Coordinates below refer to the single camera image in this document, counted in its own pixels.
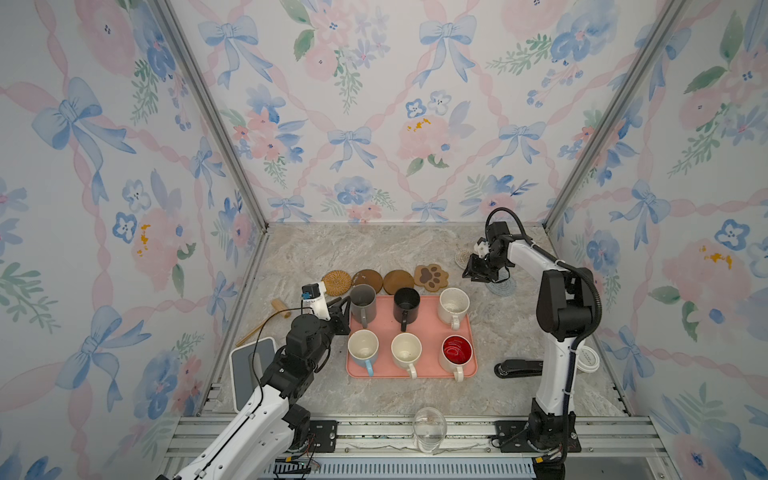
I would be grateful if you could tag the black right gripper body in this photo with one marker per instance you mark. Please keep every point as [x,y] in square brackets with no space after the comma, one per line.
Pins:
[484,269]

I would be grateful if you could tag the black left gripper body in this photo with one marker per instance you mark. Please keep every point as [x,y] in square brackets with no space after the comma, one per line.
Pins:
[339,327]

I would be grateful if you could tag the woven rattan round coaster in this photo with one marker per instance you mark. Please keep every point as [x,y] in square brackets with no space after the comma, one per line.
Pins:
[337,282]

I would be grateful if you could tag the multicolour stitched round coaster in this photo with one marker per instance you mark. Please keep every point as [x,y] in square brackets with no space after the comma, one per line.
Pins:
[462,258]

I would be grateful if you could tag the brown wooden coaster white streak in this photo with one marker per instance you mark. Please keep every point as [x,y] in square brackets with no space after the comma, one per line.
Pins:
[368,277]

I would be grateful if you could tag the cork paw print coaster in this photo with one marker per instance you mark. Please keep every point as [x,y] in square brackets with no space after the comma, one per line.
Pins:
[432,278]

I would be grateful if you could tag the plain brown wooden coaster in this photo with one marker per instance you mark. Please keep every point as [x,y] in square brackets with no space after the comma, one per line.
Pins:
[396,280]

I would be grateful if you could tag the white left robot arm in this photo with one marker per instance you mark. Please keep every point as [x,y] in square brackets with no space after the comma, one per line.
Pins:
[272,422]

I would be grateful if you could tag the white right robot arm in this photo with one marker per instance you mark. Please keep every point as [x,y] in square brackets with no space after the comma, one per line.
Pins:
[568,311]

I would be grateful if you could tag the paper cup white lid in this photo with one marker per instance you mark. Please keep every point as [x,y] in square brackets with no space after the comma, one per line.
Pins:
[588,360]

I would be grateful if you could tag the grey ceramic mug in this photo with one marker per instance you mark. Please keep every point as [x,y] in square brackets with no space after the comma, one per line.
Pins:
[363,304]

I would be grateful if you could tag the white speckled mug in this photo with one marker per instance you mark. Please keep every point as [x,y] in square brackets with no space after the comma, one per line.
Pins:
[453,307]

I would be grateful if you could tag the wooden mallet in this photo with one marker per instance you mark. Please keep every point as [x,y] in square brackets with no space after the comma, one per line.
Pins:
[280,309]

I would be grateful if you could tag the black ceramic mug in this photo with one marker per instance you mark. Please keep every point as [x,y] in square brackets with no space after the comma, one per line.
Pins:
[406,307]

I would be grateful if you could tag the cream ceramic mug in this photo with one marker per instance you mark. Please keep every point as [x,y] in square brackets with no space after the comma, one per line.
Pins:
[406,351]

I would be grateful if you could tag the white mug red interior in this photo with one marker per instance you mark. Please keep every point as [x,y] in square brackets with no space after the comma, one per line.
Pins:
[456,353]

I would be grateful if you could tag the black stapler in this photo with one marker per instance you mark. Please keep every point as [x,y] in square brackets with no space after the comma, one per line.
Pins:
[518,368]

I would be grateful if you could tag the clear glass dome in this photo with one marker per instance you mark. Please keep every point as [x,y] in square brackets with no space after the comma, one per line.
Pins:
[429,429]

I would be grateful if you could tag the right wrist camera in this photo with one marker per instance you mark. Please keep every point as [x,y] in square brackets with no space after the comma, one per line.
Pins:
[481,248]

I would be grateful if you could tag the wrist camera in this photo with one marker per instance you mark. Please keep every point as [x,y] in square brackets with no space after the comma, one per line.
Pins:
[313,297]
[481,248]

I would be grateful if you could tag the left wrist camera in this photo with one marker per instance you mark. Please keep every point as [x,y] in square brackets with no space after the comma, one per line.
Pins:
[313,297]

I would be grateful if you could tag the cream mug blue handle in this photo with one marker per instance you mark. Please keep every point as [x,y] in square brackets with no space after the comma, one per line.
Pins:
[363,347]

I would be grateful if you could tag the aluminium right corner post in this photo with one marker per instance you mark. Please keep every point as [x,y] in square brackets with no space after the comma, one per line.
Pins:
[641,66]

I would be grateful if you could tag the aluminium corner post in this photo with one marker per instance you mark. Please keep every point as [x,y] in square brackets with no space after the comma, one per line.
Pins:
[641,66]
[179,46]

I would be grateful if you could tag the aluminium left corner post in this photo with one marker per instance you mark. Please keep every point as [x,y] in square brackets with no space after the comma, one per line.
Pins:
[179,46]

